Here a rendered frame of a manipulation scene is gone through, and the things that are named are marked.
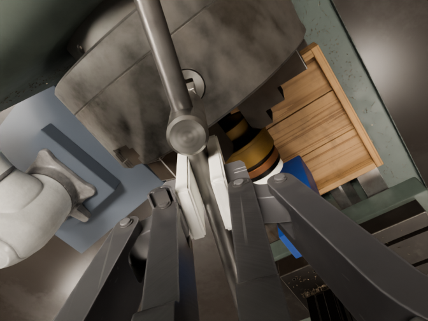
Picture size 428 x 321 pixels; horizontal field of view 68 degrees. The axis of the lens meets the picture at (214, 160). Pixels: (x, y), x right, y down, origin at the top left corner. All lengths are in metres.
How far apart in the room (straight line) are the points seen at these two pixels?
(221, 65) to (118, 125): 0.13
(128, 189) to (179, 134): 0.84
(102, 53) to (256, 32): 0.15
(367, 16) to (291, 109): 0.99
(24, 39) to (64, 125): 0.62
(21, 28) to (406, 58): 1.57
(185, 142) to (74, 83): 0.21
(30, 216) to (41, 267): 1.86
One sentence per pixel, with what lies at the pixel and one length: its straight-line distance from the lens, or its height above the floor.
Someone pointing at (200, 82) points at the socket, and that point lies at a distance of 0.31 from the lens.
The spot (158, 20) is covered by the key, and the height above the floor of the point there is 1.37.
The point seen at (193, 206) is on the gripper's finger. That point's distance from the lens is 0.16.
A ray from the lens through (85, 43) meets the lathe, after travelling 0.39.
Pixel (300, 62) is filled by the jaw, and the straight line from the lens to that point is 0.43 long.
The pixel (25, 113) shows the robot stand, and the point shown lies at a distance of 1.01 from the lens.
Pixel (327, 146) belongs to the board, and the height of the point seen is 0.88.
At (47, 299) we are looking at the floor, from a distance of 2.92.
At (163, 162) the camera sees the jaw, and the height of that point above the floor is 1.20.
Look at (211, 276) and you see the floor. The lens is 2.30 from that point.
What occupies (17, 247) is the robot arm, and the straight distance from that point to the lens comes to 0.82.
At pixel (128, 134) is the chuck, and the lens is 0.35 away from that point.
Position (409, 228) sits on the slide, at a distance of 0.81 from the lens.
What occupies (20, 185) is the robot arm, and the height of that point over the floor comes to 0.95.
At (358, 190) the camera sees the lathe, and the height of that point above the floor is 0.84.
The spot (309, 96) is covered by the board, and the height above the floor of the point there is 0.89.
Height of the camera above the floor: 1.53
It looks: 62 degrees down
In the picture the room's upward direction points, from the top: 171 degrees counter-clockwise
